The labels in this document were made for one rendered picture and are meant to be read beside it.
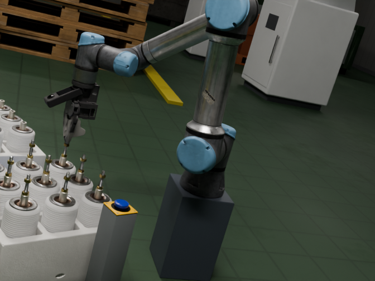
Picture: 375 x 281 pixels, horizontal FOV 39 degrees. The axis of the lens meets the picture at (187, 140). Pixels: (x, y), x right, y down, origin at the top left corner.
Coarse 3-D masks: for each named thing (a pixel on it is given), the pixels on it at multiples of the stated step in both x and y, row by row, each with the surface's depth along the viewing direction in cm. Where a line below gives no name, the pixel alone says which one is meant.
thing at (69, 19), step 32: (0, 0) 417; (32, 0) 493; (64, 0) 424; (96, 0) 499; (128, 0) 434; (0, 32) 430; (32, 32) 426; (64, 32) 432; (96, 32) 438; (128, 32) 445
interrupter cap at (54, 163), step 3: (54, 159) 178; (57, 159) 179; (51, 162) 175; (54, 162) 176; (57, 162) 177; (66, 162) 179; (69, 162) 179; (54, 165) 173; (57, 165) 175; (66, 165) 177; (69, 165) 177; (72, 165) 178; (60, 168) 173; (63, 168) 173; (66, 168) 174; (69, 168) 175
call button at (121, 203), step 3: (114, 201) 143; (117, 201) 143; (120, 201) 144; (123, 201) 144; (126, 201) 145; (114, 204) 143; (117, 204) 142; (120, 204) 142; (123, 204) 143; (126, 204) 143; (117, 207) 143; (120, 207) 142; (123, 207) 142; (126, 207) 143
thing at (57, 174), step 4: (52, 168) 173; (56, 168) 173; (72, 168) 176; (52, 172) 173; (56, 172) 173; (60, 172) 172; (64, 172) 173; (72, 172) 175; (52, 176) 173; (56, 176) 173; (60, 176) 173; (56, 180) 173; (60, 180) 173; (60, 184) 174; (60, 188) 174
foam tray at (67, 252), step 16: (0, 224) 149; (80, 224) 157; (0, 240) 138; (16, 240) 140; (32, 240) 142; (48, 240) 145; (64, 240) 149; (80, 240) 153; (0, 256) 138; (16, 256) 141; (32, 256) 144; (48, 256) 147; (64, 256) 151; (80, 256) 155; (0, 272) 139; (16, 272) 143; (32, 272) 146; (48, 272) 150; (64, 272) 154; (80, 272) 158
